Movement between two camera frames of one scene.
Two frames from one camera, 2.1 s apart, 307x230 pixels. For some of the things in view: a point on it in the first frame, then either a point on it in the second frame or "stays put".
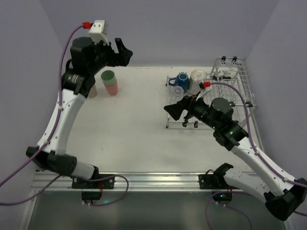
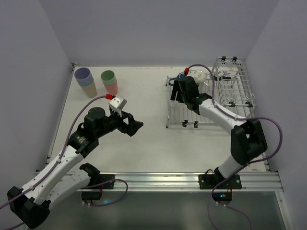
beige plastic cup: (93, 92) stays put
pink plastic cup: (112, 89) stays put
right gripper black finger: (176, 109) → (176, 87)
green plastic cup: (108, 77) stays put
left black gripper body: (114, 55) → (125, 123)
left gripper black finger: (122, 50) → (132, 128)
